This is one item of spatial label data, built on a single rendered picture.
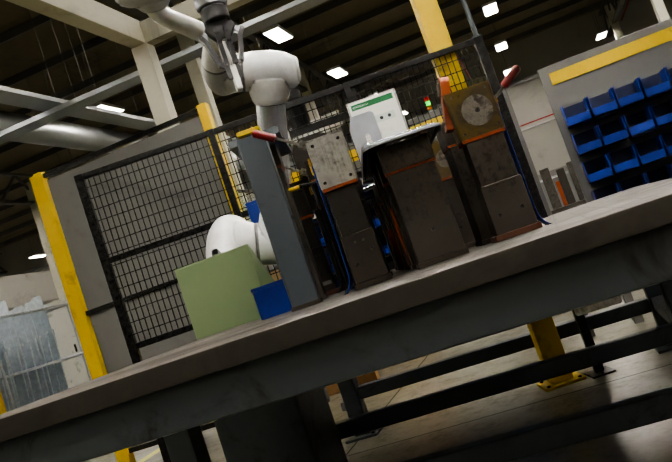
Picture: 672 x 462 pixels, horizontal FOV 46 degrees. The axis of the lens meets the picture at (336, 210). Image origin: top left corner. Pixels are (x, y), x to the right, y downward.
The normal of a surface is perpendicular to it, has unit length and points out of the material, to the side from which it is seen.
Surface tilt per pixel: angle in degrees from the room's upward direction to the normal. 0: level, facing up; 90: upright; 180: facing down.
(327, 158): 90
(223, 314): 90
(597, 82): 90
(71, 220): 90
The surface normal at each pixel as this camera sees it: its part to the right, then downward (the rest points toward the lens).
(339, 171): -0.04, -0.07
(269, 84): 0.13, 0.38
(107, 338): -0.25, 0.00
